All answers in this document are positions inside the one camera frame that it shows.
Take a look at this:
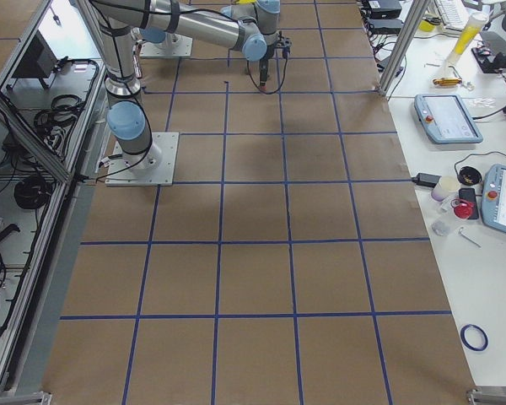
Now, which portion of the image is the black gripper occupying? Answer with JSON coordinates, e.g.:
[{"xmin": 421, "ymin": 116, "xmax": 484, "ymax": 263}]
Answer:
[{"xmin": 258, "ymin": 53, "xmax": 271, "ymax": 84}]

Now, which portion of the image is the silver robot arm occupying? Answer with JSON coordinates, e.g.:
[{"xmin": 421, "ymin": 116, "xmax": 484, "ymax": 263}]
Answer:
[{"xmin": 89, "ymin": 1, "xmax": 281, "ymax": 175}]

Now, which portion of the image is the far blue teach pendant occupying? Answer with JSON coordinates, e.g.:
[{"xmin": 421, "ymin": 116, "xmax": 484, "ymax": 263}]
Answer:
[{"xmin": 414, "ymin": 94, "xmax": 483, "ymax": 144}]

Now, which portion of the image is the blue teach pendant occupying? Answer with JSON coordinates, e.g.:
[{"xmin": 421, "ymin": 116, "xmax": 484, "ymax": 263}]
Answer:
[
  {"xmin": 481, "ymin": 164, "xmax": 506, "ymax": 233},
  {"xmin": 414, "ymin": 94, "xmax": 483, "ymax": 144}
]

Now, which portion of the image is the black power adapter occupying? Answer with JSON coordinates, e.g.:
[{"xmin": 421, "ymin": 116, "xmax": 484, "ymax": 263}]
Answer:
[{"xmin": 412, "ymin": 172, "xmax": 440, "ymax": 188}]

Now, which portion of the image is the white paper cup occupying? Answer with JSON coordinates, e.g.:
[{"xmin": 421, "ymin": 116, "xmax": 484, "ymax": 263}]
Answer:
[{"xmin": 431, "ymin": 175, "xmax": 460, "ymax": 202}]

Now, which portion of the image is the red emergency stop button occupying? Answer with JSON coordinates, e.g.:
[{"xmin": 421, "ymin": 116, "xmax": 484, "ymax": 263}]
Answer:
[{"xmin": 453, "ymin": 200, "xmax": 474, "ymax": 219}]

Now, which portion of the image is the near blue teach pendant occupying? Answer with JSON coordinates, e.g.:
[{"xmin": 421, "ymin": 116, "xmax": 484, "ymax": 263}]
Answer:
[{"xmin": 481, "ymin": 164, "xmax": 506, "ymax": 233}]

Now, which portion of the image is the blue tape roll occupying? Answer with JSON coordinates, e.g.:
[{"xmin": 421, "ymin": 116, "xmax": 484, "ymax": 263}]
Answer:
[{"xmin": 460, "ymin": 324, "xmax": 489, "ymax": 353}]

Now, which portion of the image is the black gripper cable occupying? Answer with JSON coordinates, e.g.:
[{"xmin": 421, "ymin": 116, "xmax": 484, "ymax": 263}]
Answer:
[{"xmin": 244, "ymin": 37, "xmax": 291, "ymax": 95}]

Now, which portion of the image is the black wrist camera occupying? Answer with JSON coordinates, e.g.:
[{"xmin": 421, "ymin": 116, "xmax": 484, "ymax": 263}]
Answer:
[{"xmin": 276, "ymin": 36, "xmax": 292, "ymax": 60}]

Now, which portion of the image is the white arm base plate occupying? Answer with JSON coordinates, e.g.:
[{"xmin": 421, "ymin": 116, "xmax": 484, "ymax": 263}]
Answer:
[
  {"xmin": 140, "ymin": 34, "xmax": 193, "ymax": 59},
  {"xmin": 104, "ymin": 132, "xmax": 180, "ymax": 186}
]

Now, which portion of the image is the aluminium frame post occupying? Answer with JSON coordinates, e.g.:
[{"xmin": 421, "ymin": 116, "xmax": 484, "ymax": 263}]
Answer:
[{"xmin": 378, "ymin": 0, "xmax": 429, "ymax": 95}]

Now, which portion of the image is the yellow handled screwdriver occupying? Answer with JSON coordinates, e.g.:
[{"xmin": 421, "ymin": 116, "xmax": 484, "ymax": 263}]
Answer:
[{"xmin": 432, "ymin": 78, "xmax": 462, "ymax": 87}]

